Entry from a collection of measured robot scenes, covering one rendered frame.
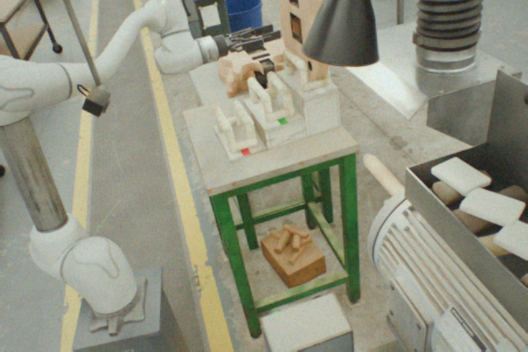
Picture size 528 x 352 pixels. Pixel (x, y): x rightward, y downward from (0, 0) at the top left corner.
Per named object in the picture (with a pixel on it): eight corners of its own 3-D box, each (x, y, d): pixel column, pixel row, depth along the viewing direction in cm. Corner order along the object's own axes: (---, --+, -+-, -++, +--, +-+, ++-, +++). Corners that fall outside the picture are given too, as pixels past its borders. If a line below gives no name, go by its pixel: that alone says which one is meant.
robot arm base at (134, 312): (86, 344, 139) (79, 334, 136) (96, 288, 157) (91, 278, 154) (144, 332, 140) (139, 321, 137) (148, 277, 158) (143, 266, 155)
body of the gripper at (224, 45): (214, 53, 164) (238, 47, 166) (220, 62, 157) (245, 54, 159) (209, 34, 159) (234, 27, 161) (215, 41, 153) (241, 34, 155)
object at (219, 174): (364, 279, 209) (360, 144, 166) (243, 321, 199) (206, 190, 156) (313, 199, 259) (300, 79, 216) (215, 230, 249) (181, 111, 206)
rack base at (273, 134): (308, 137, 174) (305, 116, 169) (267, 151, 171) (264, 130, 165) (280, 108, 196) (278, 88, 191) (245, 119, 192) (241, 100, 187)
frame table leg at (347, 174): (361, 302, 219) (355, 151, 168) (351, 306, 218) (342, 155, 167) (355, 293, 223) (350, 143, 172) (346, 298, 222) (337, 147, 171)
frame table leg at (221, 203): (263, 337, 211) (226, 190, 160) (252, 341, 210) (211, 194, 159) (260, 328, 215) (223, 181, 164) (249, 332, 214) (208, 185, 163)
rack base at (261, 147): (268, 150, 171) (268, 147, 170) (230, 162, 168) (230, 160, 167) (246, 118, 193) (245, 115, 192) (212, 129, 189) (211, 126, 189)
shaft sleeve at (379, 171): (403, 215, 90) (416, 215, 91) (409, 202, 89) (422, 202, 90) (362, 166, 105) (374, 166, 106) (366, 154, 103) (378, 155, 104)
